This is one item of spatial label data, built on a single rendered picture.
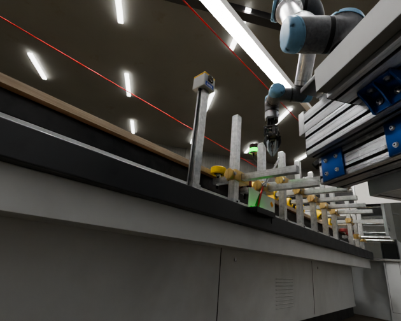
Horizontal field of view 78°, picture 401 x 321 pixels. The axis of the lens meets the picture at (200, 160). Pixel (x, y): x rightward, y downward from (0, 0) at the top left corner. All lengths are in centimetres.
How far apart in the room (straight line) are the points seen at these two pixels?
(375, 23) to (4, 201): 82
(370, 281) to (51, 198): 364
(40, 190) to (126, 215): 23
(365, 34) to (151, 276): 99
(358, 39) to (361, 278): 346
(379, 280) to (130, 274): 326
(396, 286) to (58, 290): 338
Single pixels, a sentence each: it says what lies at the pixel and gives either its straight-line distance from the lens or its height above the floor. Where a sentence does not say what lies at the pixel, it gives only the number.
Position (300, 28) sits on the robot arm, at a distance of 94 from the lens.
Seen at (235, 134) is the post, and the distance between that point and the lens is 123.
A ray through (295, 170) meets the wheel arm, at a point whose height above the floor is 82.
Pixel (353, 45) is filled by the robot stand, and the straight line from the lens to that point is 65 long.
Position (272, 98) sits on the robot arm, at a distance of 138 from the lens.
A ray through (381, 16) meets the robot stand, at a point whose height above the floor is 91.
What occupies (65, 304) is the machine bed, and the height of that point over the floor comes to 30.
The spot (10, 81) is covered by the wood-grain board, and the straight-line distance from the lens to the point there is 92.
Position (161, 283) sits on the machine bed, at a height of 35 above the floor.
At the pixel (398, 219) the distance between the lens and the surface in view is 372.
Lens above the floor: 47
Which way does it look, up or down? 21 degrees up
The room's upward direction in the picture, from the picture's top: 6 degrees clockwise
